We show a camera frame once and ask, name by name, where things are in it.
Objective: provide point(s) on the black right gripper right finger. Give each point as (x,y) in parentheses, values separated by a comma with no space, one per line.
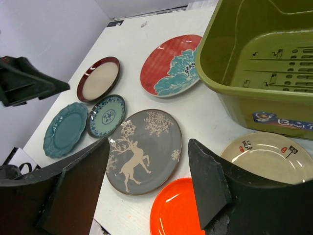
(233,201)

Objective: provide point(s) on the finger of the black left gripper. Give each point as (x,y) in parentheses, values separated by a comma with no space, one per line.
(20,82)

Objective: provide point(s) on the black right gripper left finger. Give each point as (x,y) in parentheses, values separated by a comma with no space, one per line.
(59,199)

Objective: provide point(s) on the grey plate with deer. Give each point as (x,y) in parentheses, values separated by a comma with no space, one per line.
(144,152)

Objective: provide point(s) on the red plate with teal flower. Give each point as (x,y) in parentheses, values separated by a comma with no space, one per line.
(170,69)

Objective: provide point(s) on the olive green plastic bin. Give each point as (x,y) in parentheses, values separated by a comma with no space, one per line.
(257,55)

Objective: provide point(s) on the orange plate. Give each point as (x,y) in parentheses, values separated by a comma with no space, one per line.
(174,211)

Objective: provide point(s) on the cream plate with calligraphy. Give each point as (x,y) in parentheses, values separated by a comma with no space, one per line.
(271,156)

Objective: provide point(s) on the teal scalloped plate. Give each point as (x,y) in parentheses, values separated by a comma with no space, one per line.
(65,130)

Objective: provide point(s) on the dark red rimmed cream plate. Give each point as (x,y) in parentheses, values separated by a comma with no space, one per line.
(99,79)

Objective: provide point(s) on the blue patterned small plate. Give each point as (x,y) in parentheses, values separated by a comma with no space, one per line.
(106,116)

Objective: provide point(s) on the dark label sticker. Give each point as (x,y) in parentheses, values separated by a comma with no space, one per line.
(115,23)

